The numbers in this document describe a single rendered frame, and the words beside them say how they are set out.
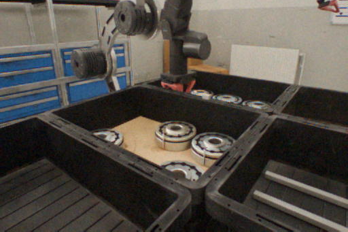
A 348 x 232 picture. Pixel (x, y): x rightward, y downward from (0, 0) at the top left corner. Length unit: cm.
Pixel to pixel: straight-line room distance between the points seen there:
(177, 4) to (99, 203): 47
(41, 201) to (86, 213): 9
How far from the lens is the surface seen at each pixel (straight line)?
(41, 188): 50
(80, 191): 46
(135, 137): 60
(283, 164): 55
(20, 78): 233
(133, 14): 98
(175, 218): 25
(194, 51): 62
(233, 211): 27
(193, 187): 28
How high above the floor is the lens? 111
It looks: 20 degrees down
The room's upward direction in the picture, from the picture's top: straight up
